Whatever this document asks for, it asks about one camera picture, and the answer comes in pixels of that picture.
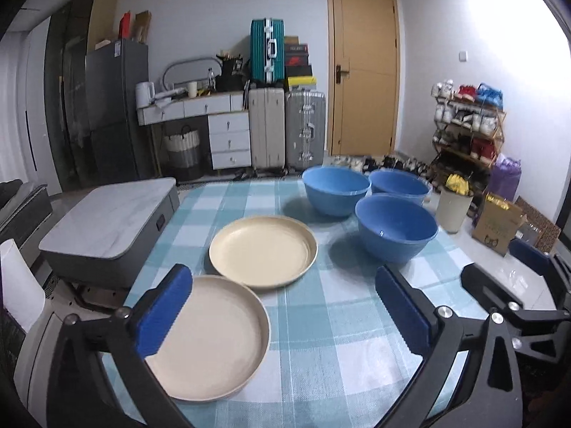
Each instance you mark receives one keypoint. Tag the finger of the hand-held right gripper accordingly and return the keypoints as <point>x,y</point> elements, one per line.
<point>481,283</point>
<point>531,254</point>

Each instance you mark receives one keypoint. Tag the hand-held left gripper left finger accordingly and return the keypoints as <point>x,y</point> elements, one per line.
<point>163,310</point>

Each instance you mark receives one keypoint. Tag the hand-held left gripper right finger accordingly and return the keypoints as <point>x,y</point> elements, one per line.
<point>401,307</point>

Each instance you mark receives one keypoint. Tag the beige plate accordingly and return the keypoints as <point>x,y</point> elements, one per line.
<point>214,339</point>

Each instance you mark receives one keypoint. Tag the blue bowl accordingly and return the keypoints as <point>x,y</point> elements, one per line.
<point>334,196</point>
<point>401,187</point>
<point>392,232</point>

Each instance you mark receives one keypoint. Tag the cream plate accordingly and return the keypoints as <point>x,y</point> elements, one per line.
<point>263,249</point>

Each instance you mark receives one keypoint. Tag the brown patterned box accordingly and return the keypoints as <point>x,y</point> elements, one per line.
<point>542,227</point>

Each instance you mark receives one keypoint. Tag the brown cardboard box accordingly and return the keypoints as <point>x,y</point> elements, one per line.
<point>495,227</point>

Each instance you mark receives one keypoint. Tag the teal checkered tablecloth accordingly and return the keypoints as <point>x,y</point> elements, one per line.
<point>339,321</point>

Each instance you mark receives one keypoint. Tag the cream trash bin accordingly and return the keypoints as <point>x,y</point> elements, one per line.
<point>453,214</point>

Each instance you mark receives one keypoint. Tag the purple plastic bag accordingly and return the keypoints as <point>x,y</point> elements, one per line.
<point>506,178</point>

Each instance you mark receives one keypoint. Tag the yellow plastic bag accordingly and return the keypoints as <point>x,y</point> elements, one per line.
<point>456,183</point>

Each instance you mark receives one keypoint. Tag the marble top coffee table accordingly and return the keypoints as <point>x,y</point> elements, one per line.
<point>102,223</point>

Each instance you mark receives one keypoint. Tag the red shoes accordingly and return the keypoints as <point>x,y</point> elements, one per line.
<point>484,148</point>

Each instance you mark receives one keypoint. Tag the wooden shoe rack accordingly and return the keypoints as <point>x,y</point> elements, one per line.
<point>500,125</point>

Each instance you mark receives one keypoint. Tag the group of assorted shoes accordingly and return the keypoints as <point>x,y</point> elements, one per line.
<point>392,162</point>

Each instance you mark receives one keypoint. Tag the white folded sheet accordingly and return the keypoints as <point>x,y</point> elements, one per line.
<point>15,285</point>

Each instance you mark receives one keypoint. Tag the woven laundry basket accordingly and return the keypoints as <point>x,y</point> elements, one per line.
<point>180,151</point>

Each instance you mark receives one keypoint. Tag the dark sofa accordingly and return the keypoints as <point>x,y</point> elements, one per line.
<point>22,209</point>

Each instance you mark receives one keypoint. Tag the white dresser with drawers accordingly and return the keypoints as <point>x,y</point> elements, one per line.
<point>227,138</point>

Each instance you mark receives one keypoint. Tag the grey refrigerator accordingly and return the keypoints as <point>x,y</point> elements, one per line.
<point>116,111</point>

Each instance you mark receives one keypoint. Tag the silver suitcase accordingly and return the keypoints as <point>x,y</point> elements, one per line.
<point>296,129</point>

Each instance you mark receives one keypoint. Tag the beige suitcase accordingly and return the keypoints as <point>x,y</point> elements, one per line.
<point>266,129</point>

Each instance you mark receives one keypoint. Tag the wooden door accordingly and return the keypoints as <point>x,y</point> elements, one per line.
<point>361,98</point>

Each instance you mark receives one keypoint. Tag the white cup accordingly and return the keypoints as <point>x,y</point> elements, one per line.
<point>192,90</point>

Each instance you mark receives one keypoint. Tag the dark tall cabinet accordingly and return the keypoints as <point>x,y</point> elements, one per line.
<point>71,98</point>

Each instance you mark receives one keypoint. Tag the clear bottle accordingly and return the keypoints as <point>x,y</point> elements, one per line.
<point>210,79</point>

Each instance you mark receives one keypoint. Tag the oval mirror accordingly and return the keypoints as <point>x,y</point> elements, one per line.
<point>187,71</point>

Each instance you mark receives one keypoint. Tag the black bag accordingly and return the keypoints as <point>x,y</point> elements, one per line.
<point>229,78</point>

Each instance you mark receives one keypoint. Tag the stack of shoe boxes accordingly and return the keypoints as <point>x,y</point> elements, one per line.
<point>298,60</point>

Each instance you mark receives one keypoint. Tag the teal suitcase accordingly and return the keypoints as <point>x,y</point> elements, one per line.
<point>261,49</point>

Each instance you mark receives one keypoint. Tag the brown cardboard piece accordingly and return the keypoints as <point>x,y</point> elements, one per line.
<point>142,26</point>

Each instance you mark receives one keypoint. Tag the red box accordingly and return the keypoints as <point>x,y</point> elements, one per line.
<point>126,26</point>

